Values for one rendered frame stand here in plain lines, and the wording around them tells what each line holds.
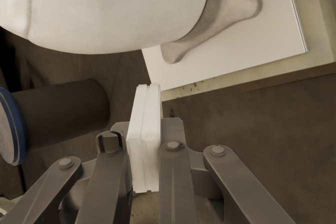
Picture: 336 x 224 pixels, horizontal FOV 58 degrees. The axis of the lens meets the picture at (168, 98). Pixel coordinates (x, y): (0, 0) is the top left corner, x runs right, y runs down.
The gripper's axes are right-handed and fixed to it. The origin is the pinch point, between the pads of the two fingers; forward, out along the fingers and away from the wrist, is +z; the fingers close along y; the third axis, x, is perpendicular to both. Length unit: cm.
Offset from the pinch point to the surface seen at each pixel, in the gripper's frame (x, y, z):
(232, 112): -32, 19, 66
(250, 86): -22, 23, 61
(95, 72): -33, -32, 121
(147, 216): -65, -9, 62
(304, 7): 2.9, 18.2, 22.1
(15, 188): -154, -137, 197
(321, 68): -15, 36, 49
